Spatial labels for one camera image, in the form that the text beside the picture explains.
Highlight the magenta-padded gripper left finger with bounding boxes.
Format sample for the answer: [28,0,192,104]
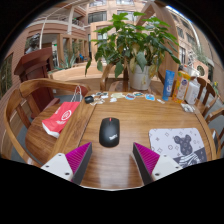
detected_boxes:
[40,142,93,185]

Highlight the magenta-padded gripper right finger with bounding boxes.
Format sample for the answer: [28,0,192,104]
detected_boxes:
[132,142,184,185]

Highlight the black computer mouse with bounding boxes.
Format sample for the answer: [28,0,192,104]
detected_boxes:
[98,117,121,148]

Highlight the grey white bear-print mouse pad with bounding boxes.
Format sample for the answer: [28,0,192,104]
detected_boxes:
[148,127,208,169]

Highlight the wooden armchair with red bag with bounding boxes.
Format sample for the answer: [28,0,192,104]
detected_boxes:
[1,78,91,168]

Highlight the blue sticker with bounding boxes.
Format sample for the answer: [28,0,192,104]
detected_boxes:
[144,93,156,102]

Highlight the clear plastic packet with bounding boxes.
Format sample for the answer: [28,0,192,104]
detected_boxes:
[180,103,196,113]

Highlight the blue squeeze tube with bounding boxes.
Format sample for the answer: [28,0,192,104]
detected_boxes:
[162,69,176,102]

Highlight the yellow liquid bottle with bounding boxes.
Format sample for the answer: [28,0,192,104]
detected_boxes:
[172,65,192,104]

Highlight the white pump bottle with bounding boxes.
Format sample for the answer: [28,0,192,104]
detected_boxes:
[184,71,202,106]

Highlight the empty wooden armchair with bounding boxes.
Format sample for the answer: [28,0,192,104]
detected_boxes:
[189,75,219,118]

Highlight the wooden chair behind plant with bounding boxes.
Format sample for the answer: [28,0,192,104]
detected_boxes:
[99,63,131,93]

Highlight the wooden planter box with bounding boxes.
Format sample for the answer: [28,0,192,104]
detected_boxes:
[48,63,104,81]

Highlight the dark red wooden lectern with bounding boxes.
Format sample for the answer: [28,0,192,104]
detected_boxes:
[13,46,56,113]

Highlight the green plant in white pot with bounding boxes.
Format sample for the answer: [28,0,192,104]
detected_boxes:
[84,12,181,92]

